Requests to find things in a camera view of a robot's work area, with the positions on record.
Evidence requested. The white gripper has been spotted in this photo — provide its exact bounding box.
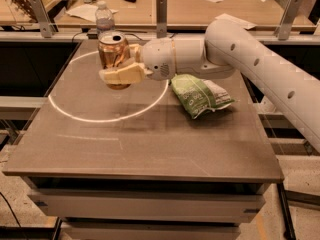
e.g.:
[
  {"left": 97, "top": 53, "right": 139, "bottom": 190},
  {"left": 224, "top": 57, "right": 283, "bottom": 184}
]
[{"left": 99, "top": 38, "right": 175, "bottom": 85}]

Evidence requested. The orange LaCroix can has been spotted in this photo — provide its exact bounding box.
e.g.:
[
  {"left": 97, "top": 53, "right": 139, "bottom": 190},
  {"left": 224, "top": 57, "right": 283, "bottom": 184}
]
[{"left": 98, "top": 31, "right": 130, "bottom": 90}]

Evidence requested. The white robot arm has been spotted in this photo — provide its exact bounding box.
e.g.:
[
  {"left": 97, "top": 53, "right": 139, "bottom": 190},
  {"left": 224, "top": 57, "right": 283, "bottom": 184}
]
[{"left": 99, "top": 20, "right": 320, "bottom": 151}]

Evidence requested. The clear plastic water bottle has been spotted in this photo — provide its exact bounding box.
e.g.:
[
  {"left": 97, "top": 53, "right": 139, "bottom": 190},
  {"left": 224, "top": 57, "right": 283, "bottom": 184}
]
[{"left": 95, "top": 1, "right": 115, "bottom": 36}]

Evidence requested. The wooden back desk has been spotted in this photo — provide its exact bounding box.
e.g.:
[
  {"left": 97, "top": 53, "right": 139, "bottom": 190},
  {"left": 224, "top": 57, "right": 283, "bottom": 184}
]
[{"left": 54, "top": 0, "right": 318, "bottom": 32}]

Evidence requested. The white paper sheet left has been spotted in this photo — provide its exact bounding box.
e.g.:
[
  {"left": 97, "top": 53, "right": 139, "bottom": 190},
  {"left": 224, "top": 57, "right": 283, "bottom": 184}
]
[{"left": 65, "top": 3, "right": 119, "bottom": 23}]

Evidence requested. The green chip bag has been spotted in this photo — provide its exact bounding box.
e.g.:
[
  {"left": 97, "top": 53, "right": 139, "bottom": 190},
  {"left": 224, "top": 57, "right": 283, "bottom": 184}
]
[{"left": 171, "top": 74, "right": 234, "bottom": 119}]

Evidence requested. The white paper sheet right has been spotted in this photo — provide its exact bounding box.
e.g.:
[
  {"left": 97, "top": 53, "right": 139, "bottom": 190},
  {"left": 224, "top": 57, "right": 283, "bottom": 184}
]
[{"left": 216, "top": 13, "right": 256, "bottom": 30}]

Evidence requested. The white drawer cabinet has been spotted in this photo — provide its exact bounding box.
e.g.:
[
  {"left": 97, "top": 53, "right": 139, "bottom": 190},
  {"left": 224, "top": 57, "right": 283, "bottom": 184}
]
[{"left": 29, "top": 180, "right": 267, "bottom": 240}]

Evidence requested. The black cable on desk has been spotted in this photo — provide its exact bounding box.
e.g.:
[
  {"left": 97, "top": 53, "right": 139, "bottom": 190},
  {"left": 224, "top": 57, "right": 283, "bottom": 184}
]
[{"left": 71, "top": 30, "right": 176, "bottom": 42}]

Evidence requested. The grey metal bracket middle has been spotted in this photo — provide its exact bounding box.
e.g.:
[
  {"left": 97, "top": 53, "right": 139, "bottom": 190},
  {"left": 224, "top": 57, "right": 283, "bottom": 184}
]
[{"left": 156, "top": 0, "right": 167, "bottom": 38}]

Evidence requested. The grey metal bracket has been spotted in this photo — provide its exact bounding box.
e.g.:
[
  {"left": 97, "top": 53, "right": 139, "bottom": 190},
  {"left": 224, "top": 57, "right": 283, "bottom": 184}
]
[
  {"left": 274, "top": 0, "right": 303, "bottom": 41},
  {"left": 156, "top": 0, "right": 167, "bottom": 38},
  {"left": 29, "top": 0, "right": 55, "bottom": 38}
]

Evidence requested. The grey metal bracket left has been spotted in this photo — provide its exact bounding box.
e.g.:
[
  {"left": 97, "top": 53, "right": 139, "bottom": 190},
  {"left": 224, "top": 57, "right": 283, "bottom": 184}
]
[{"left": 29, "top": 0, "right": 55, "bottom": 38}]

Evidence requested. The grey metal bracket right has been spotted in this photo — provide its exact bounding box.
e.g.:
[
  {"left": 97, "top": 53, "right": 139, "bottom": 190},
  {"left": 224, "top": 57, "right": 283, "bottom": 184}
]
[{"left": 274, "top": 0, "right": 303, "bottom": 41}]

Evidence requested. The black floor cable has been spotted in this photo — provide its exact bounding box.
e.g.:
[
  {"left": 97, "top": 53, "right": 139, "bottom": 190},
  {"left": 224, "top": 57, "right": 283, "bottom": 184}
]
[{"left": 0, "top": 191, "right": 29, "bottom": 240}]

